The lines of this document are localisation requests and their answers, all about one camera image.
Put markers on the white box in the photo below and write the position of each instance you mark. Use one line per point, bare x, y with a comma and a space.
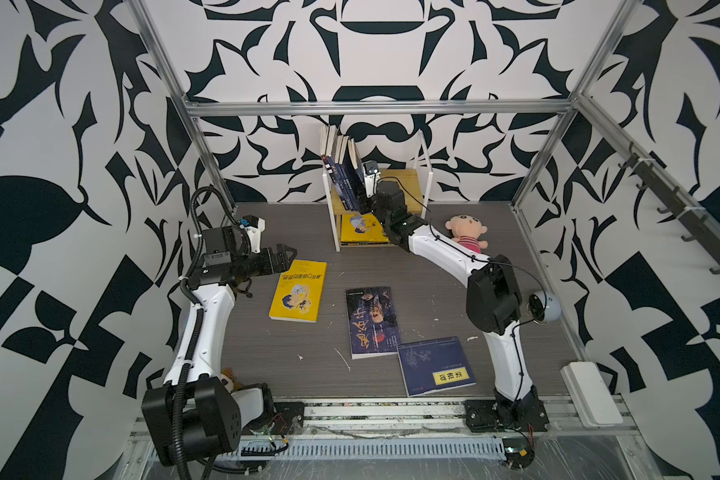
590, 396

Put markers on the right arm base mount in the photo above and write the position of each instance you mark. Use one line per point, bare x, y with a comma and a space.
527, 416

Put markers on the aluminium frame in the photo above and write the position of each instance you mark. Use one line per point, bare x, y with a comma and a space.
579, 102

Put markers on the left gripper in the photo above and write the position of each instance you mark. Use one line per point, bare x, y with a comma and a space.
281, 264

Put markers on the white round speaker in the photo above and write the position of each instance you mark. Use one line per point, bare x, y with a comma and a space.
544, 307

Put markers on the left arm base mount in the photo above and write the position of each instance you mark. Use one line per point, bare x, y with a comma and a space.
287, 417

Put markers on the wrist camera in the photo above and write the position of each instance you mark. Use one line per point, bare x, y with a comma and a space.
371, 177
254, 227

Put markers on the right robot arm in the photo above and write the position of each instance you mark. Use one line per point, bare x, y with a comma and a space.
493, 300

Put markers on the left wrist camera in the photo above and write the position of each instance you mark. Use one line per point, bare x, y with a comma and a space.
254, 227

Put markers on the yellow cartoon book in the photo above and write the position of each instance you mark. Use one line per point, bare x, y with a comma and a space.
298, 293
361, 230

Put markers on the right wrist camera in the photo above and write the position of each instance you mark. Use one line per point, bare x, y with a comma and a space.
371, 177

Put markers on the wooden white-framed bookshelf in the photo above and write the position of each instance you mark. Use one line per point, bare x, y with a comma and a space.
416, 180

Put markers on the white slotted cable duct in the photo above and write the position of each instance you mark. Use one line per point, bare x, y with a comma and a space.
303, 449

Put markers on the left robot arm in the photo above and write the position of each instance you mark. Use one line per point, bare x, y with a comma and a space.
198, 415

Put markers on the grey hook rail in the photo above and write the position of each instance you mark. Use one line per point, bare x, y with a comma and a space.
677, 204

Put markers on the purple book orange calligraphy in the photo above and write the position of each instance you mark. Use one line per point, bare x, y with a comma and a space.
331, 161

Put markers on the navy book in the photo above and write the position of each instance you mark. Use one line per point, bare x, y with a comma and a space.
434, 365
348, 200
356, 177
346, 166

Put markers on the pink plush doll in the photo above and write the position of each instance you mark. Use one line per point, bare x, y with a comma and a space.
466, 230

